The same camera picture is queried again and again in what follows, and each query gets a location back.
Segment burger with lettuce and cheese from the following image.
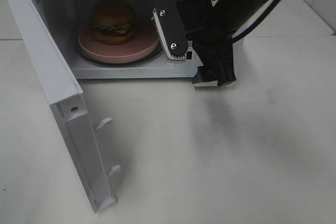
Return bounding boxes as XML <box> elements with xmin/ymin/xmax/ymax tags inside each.
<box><xmin>91</xmin><ymin>0</ymin><xmax>138</xmax><ymax>45</ymax></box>

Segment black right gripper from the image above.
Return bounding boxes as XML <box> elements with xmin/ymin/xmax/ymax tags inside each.
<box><xmin>176</xmin><ymin>0</ymin><xmax>236</xmax><ymax>87</ymax></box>

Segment pink round plate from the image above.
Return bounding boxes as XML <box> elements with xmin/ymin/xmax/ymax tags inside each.
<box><xmin>78</xmin><ymin>18</ymin><xmax>160</xmax><ymax>64</ymax></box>

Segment glass microwave turntable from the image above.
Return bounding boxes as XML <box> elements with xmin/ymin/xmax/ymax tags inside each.
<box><xmin>76</xmin><ymin>45</ymin><xmax>163</xmax><ymax>67</ymax></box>

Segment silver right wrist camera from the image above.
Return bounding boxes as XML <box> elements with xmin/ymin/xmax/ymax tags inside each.
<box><xmin>153</xmin><ymin>0</ymin><xmax>188</xmax><ymax>63</ymax></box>

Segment white microwave door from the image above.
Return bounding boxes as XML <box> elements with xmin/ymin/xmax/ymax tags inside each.
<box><xmin>8</xmin><ymin>0</ymin><xmax>116</xmax><ymax>213</ymax></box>

